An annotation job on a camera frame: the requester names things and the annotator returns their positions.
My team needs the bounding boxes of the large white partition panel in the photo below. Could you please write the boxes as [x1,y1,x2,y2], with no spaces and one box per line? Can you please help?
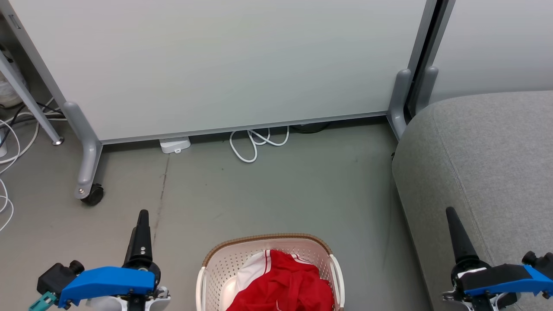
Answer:
[0,0,438,145]

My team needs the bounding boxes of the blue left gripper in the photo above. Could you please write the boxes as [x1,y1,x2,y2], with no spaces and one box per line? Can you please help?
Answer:
[57,209,171,311]

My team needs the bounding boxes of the looped white cable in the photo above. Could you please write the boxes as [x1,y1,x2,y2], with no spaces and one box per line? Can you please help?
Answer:
[229,126,290,164]

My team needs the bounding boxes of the grey fabric sofa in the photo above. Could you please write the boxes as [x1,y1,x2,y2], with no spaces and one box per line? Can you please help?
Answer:
[391,90,553,311]

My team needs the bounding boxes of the long white floor cable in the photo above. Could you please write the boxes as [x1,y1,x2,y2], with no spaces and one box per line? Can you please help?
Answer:
[0,110,65,165]

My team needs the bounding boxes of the white plastic bag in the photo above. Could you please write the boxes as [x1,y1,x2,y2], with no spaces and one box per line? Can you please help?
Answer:
[0,56,27,108]

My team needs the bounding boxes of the grey partition upright leg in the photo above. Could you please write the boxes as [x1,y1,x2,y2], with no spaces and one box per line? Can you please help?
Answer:
[414,66,439,116]
[387,68,412,141]

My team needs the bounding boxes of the grey partition foot leg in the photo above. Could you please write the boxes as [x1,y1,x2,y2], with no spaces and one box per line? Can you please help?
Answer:
[64,101,104,200]

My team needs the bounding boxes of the red garment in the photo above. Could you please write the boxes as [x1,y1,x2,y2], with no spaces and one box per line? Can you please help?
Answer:
[226,250,335,311]

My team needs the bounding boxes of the black caster wheel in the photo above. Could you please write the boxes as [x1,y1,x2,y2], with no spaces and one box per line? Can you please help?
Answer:
[81,184,105,206]

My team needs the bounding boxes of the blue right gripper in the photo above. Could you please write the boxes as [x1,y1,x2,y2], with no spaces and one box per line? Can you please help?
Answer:
[442,207,553,311]

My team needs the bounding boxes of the cream plastic laundry basket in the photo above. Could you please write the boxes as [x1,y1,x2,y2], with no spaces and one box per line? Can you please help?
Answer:
[196,233,345,311]

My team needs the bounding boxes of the white shirt with red trim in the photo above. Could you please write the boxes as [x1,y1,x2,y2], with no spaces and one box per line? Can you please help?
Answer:
[234,249,318,299]

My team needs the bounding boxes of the narrow white partition panel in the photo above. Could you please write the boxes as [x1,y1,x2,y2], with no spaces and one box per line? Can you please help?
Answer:
[428,0,553,104]

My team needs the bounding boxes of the white power adapter box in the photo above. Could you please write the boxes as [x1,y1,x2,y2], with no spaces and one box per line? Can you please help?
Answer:
[159,136,191,154]

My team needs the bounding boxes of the curved white floor cable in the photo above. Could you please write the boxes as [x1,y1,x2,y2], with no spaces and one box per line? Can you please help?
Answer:
[0,178,15,232]

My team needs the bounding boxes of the thin black floor cable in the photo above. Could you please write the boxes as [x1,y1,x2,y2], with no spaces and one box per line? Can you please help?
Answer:
[0,100,65,132]

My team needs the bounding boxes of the black cable under partition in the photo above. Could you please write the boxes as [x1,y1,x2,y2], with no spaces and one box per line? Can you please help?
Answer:
[290,122,331,134]

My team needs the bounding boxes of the grey metal table leg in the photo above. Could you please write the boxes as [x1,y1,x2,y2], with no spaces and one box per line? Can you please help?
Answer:
[0,51,65,146]

